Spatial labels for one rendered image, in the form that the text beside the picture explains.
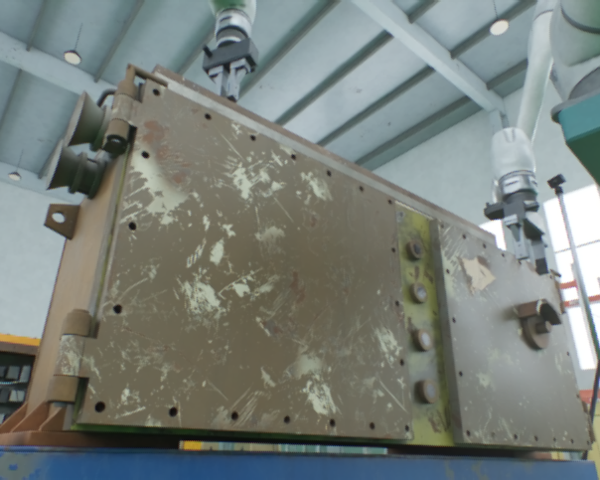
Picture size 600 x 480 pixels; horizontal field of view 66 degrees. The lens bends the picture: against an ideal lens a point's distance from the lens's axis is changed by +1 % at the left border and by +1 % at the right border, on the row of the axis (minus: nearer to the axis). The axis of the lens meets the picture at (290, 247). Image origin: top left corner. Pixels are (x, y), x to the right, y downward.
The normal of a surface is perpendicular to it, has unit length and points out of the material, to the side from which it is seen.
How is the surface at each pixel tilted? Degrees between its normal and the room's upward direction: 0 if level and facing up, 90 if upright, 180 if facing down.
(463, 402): 90
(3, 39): 90
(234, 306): 90
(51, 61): 90
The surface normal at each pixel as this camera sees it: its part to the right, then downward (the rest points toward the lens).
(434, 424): 0.61, -0.31
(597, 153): -0.02, 0.91
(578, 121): -0.72, -0.29
